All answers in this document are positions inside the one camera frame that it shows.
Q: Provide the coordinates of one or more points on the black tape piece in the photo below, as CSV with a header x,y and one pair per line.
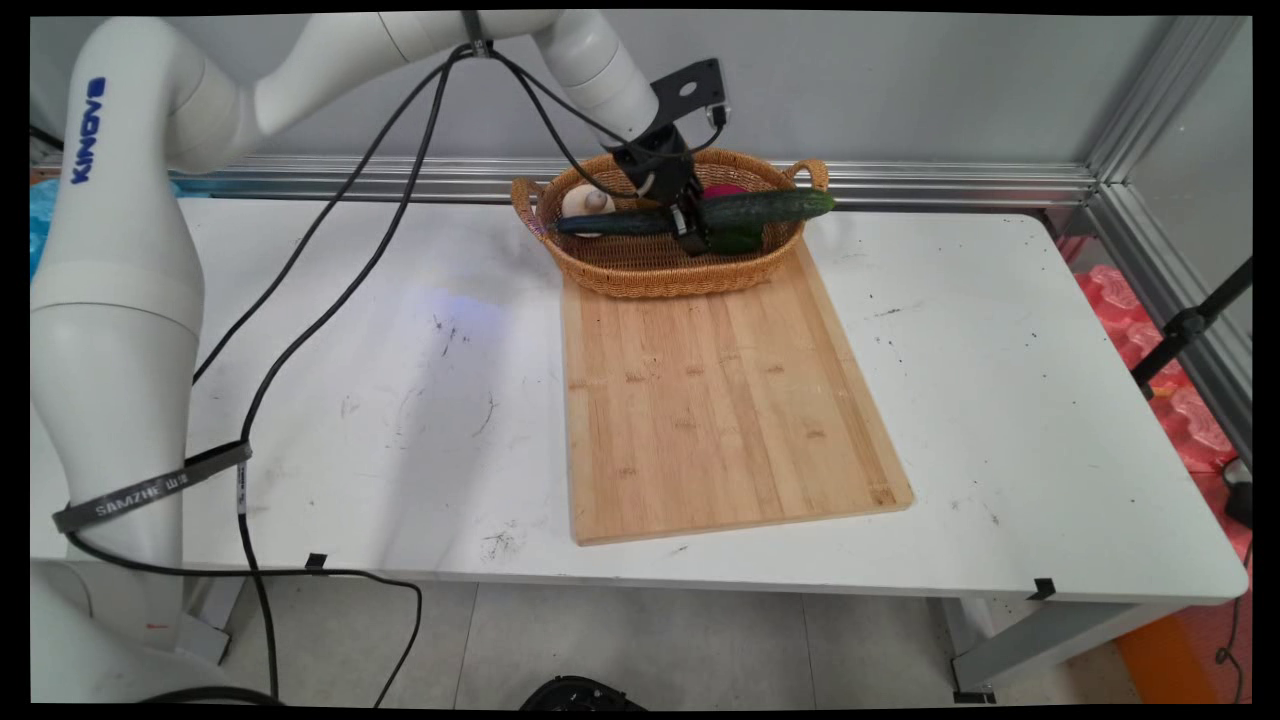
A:
x,y
316,563
1043,589

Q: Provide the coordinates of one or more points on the white mushroom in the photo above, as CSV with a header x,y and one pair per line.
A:
x,y
588,205

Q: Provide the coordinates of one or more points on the black box on floor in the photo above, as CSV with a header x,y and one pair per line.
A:
x,y
1240,495

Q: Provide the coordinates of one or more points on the red foam floor mat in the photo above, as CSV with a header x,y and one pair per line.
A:
x,y
1170,400

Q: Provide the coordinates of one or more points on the horizontal aluminium frame rail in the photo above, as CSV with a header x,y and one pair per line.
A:
x,y
900,182

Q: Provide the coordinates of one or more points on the black tripod leg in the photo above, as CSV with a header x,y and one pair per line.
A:
x,y
1190,325

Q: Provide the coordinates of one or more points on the slanted aluminium frame rail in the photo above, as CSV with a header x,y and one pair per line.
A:
x,y
1150,200

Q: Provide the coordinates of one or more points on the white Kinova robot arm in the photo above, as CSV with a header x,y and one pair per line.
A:
x,y
140,250

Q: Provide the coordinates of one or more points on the pink round vegetable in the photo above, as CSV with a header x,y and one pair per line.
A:
x,y
722,190

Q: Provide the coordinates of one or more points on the black round floor object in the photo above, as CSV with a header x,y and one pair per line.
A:
x,y
585,695

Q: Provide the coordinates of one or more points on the bamboo cutting board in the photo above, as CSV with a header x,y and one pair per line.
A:
x,y
720,400

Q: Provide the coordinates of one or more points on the woven wicker basket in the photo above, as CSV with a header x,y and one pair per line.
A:
x,y
640,265

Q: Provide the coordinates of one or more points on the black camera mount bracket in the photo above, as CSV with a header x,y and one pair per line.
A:
x,y
690,88

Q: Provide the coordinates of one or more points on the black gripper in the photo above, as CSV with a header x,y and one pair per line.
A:
x,y
660,160

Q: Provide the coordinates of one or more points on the grey table leg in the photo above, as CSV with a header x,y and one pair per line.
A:
x,y
1050,640

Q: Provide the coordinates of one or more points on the long dark green cucumber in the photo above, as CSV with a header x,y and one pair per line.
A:
x,y
770,207

